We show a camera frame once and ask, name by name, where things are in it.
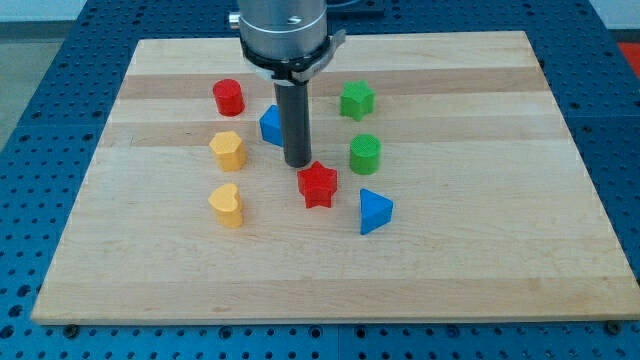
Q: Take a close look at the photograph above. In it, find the black and grey tool clamp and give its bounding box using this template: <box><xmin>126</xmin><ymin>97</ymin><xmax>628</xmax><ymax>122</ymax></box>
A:
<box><xmin>240</xmin><ymin>29</ymin><xmax>346</xmax><ymax>86</ymax></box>

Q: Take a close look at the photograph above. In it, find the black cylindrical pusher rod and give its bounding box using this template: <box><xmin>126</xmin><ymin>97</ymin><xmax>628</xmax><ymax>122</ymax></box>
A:
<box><xmin>274</xmin><ymin>84</ymin><xmax>311</xmax><ymax>168</ymax></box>

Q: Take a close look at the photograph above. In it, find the red star block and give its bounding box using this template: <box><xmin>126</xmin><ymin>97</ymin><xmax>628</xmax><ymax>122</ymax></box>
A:
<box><xmin>297</xmin><ymin>161</ymin><xmax>338</xmax><ymax>208</ymax></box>

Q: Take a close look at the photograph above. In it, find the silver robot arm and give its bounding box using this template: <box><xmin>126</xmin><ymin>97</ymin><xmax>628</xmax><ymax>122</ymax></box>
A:
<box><xmin>228</xmin><ymin>0</ymin><xmax>346</xmax><ymax>168</ymax></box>

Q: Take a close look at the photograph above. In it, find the green star block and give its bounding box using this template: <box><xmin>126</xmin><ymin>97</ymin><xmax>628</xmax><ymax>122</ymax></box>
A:
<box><xmin>340</xmin><ymin>80</ymin><xmax>375</xmax><ymax>121</ymax></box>

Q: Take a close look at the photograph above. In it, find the wooden board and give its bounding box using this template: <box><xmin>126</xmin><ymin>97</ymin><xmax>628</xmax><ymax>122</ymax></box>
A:
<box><xmin>32</xmin><ymin>31</ymin><xmax>639</xmax><ymax>325</ymax></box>

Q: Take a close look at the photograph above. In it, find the blue cube block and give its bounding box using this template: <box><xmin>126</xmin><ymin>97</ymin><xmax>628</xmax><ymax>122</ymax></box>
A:
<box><xmin>259</xmin><ymin>105</ymin><xmax>283</xmax><ymax>147</ymax></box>

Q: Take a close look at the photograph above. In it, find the red cylinder block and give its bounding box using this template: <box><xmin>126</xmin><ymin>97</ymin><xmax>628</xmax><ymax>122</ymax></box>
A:
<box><xmin>212</xmin><ymin>78</ymin><xmax>245</xmax><ymax>117</ymax></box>

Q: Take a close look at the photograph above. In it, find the yellow hexagon block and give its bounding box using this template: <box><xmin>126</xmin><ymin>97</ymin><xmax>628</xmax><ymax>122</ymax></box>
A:
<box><xmin>209</xmin><ymin>131</ymin><xmax>247</xmax><ymax>172</ymax></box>

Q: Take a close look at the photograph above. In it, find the green cylinder block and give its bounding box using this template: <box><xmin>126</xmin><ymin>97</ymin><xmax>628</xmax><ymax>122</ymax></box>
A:
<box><xmin>349</xmin><ymin>134</ymin><xmax>381</xmax><ymax>175</ymax></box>

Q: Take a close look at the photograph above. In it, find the yellow heart block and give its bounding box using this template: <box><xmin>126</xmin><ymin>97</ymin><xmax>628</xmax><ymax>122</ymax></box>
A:
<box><xmin>208</xmin><ymin>183</ymin><xmax>244</xmax><ymax>228</ymax></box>

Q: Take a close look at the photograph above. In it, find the blue triangle block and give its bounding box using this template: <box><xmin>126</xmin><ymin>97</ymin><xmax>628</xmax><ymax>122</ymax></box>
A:
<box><xmin>360</xmin><ymin>188</ymin><xmax>394</xmax><ymax>235</ymax></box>

